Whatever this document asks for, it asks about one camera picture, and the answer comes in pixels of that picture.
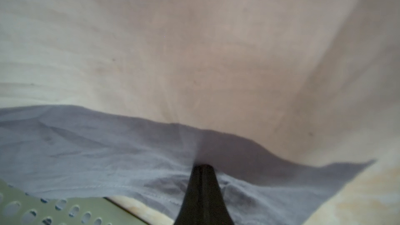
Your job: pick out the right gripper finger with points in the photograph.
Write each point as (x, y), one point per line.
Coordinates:
(203, 202)

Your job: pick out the beige and grey pillowcase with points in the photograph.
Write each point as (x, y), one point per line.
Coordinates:
(295, 103)

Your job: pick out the mint green plastic basket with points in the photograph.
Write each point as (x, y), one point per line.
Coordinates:
(20, 208)

